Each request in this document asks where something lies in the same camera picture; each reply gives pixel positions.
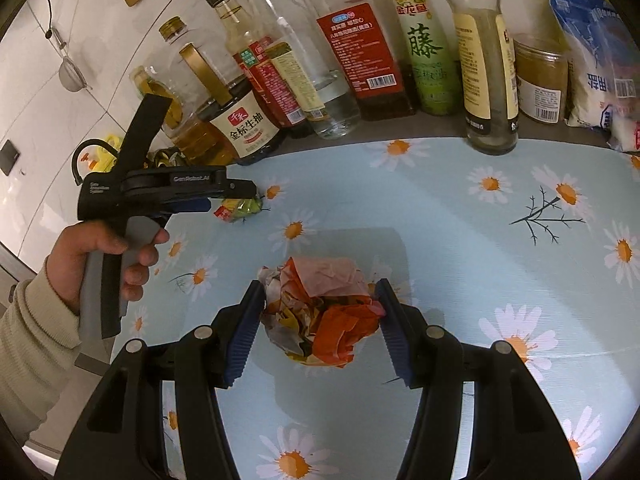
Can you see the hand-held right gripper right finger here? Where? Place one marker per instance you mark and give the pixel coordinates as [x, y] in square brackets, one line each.
[395, 332]

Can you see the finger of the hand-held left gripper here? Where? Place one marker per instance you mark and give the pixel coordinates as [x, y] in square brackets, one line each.
[192, 206]
[240, 189]

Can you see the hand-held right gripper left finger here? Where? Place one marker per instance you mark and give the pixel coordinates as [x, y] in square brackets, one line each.
[245, 330]

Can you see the small green red wrapper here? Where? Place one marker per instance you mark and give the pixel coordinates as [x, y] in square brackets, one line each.
[240, 209]

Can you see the orange paper wrapper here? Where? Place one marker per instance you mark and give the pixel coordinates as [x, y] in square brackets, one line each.
[320, 310]

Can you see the person's left hand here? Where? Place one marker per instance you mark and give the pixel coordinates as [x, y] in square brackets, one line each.
[72, 260]

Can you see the dark soy sauce jug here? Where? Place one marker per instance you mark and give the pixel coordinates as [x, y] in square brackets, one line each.
[245, 130]

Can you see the yellow refill pouch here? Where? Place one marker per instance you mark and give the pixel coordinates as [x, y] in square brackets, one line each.
[107, 141]

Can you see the large cooking oil jug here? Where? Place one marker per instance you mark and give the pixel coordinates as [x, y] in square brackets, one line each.
[200, 137]

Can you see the daisy print tablecloth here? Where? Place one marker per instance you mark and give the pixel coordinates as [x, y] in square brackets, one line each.
[450, 240]

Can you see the dark bottle with red label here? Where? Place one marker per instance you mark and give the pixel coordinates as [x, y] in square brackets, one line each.
[260, 75]

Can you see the clear bottle with cream label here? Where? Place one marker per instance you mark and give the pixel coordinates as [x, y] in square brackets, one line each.
[300, 85]

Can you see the metal mesh strainer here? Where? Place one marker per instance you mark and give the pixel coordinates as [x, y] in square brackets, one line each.
[75, 77]

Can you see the clear bottle with red label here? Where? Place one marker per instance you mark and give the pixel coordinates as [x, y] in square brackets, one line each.
[360, 55]

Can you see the oil bottle with green label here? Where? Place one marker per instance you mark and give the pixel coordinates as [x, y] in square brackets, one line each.
[425, 55]

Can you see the tall bottle with cream label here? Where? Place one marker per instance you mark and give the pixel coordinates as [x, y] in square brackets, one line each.
[490, 85]

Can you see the clear jar of yellow powder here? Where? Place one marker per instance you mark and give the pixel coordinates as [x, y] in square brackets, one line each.
[540, 85]

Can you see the white and blue salt bag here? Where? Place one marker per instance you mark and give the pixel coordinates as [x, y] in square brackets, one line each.
[600, 80]

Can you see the grey wall switch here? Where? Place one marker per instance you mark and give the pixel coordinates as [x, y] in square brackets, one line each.
[9, 157]

